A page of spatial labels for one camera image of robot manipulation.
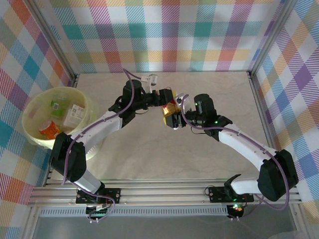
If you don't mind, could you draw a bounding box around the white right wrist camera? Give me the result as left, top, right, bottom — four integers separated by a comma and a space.
175, 93, 193, 112

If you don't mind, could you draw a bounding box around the crushed bright green label bottle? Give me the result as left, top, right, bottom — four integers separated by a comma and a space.
50, 99, 67, 117

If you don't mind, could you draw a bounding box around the controller board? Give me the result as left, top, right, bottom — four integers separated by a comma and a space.
86, 204, 112, 224
228, 203, 245, 221

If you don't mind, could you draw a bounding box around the pale yellow plastic bin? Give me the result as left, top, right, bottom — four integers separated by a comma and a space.
21, 87, 101, 161

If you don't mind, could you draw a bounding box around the grey slotted cable duct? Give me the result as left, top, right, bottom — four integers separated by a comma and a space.
39, 208, 230, 217

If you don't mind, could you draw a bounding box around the aluminium right side rail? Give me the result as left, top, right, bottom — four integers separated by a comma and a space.
248, 71, 295, 185

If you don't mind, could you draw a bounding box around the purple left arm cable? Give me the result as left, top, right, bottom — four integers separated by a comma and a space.
61, 68, 137, 222

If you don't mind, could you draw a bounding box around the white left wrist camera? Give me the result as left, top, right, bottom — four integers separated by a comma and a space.
140, 74, 160, 93

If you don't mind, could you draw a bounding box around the aluminium left frame post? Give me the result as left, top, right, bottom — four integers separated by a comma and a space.
26, 0, 80, 85

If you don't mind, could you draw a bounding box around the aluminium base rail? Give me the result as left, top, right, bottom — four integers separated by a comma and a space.
27, 179, 304, 207

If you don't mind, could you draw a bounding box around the right controller board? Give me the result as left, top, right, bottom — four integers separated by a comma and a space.
228, 203, 245, 221

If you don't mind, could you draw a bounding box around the aluminium frame post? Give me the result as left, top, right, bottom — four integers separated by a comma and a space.
26, 0, 80, 85
248, 0, 299, 77

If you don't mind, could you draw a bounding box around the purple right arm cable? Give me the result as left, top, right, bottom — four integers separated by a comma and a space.
180, 96, 290, 222

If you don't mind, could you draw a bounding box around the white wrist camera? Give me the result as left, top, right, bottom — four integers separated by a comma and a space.
175, 93, 193, 112
140, 74, 160, 93

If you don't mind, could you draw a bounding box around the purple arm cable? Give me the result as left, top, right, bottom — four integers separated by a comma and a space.
180, 96, 290, 222
61, 68, 137, 222

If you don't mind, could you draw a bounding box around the aluminium right frame post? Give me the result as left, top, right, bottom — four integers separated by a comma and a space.
248, 0, 299, 77

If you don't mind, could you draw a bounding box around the left controller board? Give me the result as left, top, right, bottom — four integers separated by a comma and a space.
86, 204, 112, 224

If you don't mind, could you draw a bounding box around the clear plastic packet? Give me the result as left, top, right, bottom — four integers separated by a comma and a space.
61, 104, 86, 128

